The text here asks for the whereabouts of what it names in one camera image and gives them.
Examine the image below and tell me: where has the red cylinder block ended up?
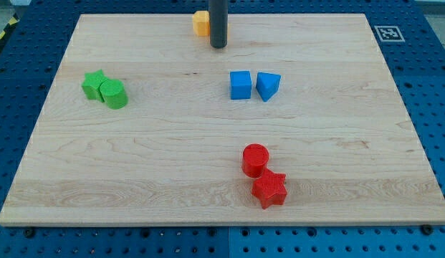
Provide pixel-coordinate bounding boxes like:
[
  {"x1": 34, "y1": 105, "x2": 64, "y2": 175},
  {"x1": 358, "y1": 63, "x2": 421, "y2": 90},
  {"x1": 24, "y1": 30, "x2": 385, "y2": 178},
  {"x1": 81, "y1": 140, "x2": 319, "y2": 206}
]
[{"x1": 241, "y1": 143, "x2": 269, "y2": 178}]

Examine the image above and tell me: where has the light wooden board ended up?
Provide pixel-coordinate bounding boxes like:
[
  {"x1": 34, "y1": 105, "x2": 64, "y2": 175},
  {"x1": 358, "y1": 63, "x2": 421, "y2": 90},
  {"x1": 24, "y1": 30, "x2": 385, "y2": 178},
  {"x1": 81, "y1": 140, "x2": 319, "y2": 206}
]
[{"x1": 0, "y1": 14, "x2": 445, "y2": 227}]

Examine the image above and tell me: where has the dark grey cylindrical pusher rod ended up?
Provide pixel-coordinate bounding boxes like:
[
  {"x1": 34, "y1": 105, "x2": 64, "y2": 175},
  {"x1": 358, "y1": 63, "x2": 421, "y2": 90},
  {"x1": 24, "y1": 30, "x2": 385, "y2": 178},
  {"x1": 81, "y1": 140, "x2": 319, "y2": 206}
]
[{"x1": 209, "y1": 0, "x2": 228, "y2": 49}]

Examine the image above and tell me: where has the red star block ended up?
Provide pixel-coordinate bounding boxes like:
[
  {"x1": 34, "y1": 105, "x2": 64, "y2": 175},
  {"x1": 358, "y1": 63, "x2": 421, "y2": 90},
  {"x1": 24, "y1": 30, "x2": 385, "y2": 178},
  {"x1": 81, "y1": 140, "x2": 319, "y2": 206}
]
[{"x1": 252, "y1": 168, "x2": 287, "y2": 209}]

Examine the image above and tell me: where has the blue triangle block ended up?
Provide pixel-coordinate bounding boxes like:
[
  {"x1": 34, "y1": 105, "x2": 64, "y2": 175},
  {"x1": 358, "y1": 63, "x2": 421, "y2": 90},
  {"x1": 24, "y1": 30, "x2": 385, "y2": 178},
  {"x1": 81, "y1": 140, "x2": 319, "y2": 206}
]
[{"x1": 256, "y1": 72, "x2": 281, "y2": 102}]

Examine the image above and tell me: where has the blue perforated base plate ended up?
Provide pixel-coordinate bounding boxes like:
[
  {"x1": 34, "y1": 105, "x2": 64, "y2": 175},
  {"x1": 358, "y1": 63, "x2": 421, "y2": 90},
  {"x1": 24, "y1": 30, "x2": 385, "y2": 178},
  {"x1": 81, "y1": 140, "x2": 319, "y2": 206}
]
[{"x1": 0, "y1": 0, "x2": 445, "y2": 257}]

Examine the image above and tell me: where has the blue cube block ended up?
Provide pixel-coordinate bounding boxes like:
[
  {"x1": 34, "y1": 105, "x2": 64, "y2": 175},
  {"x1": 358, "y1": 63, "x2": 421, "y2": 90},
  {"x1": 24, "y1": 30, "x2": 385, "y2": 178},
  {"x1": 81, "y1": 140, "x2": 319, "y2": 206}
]
[{"x1": 230, "y1": 71, "x2": 252, "y2": 100}]

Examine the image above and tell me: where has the green cylinder block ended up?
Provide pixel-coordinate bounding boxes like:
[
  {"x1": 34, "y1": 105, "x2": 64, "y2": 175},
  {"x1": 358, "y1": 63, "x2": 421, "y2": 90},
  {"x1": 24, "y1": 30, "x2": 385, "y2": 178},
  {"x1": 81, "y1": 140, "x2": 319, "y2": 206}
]
[{"x1": 100, "y1": 79, "x2": 128, "y2": 109}]

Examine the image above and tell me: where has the yellow hexagon block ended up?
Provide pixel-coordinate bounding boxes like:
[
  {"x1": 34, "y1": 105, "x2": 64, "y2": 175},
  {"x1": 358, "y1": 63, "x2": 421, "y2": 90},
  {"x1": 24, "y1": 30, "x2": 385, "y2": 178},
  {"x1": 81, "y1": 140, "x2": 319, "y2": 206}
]
[{"x1": 192, "y1": 11, "x2": 210, "y2": 37}]

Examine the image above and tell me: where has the white fiducial marker tag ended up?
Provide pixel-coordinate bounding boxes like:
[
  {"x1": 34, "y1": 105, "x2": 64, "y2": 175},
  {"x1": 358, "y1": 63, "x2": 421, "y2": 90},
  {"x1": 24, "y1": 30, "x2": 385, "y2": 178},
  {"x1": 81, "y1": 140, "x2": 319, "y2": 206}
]
[{"x1": 374, "y1": 25, "x2": 405, "y2": 42}]

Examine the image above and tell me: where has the green star block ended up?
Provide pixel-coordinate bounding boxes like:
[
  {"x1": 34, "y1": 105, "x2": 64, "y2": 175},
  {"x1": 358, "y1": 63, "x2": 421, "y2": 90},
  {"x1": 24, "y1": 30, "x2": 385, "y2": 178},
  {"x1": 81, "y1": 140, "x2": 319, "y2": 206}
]
[{"x1": 82, "y1": 70, "x2": 108, "y2": 102}]

